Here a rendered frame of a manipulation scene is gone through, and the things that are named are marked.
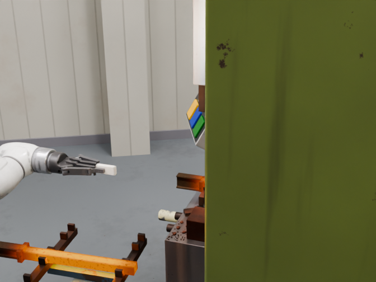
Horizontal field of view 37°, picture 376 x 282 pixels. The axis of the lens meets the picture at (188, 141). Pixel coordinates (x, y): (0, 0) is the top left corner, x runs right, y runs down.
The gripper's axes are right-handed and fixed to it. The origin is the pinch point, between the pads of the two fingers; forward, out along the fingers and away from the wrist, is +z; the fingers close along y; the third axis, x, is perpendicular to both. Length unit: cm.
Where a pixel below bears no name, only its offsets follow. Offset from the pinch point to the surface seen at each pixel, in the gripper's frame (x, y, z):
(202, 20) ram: 54, 12, 38
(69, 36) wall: -10, -218, -139
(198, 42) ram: 48, 12, 37
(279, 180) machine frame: 30, 48, 65
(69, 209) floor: -100, -122, -94
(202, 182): 1.4, 1.9, 34.4
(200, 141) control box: -2.7, -37.5, 21.4
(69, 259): -1, 48, 13
